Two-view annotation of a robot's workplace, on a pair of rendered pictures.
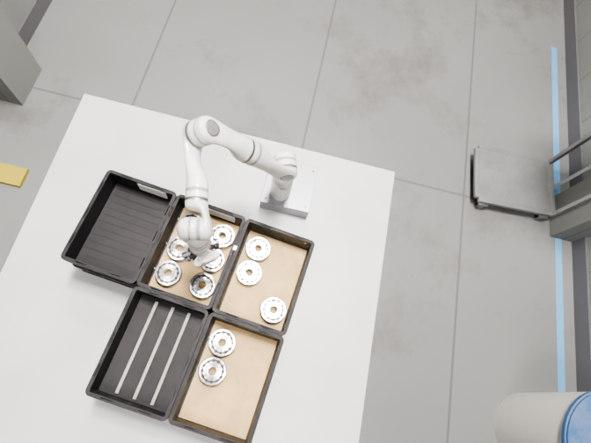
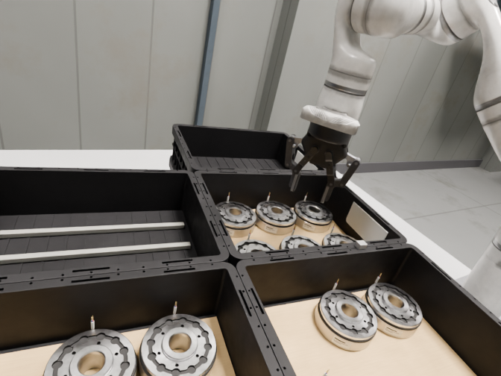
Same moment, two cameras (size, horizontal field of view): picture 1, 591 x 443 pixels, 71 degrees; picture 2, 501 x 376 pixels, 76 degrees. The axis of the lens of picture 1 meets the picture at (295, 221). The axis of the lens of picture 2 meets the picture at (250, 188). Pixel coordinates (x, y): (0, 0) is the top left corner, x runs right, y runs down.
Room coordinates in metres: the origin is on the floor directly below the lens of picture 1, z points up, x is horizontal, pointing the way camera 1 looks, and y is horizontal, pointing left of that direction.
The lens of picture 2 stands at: (-0.02, -0.19, 1.27)
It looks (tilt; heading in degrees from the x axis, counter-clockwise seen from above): 28 degrees down; 65
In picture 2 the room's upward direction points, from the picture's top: 14 degrees clockwise
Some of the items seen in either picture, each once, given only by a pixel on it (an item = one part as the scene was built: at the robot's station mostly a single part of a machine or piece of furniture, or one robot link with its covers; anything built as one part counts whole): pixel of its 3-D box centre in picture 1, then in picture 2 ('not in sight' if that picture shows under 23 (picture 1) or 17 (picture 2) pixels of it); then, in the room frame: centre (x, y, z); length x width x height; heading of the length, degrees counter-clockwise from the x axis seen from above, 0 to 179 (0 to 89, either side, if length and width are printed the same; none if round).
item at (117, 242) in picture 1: (125, 228); (244, 165); (0.32, 0.63, 0.87); 0.40 x 0.30 x 0.11; 3
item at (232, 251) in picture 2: (193, 250); (294, 208); (0.33, 0.33, 0.92); 0.40 x 0.30 x 0.02; 3
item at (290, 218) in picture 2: (179, 248); (276, 212); (0.33, 0.40, 0.86); 0.10 x 0.10 x 0.01
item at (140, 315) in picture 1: (153, 351); (95, 239); (-0.07, 0.31, 0.87); 0.40 x 0.30 x 0.11; 3
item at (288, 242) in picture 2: (212, 259); (303, 251); (0.34, 0.26, 0.86); 0.10 x 0.10 x 0.01
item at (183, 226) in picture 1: (193, 233); (357, 37); (0.31, 0.28, 1.27); 0.09 x 0.07 x 0.15; 112
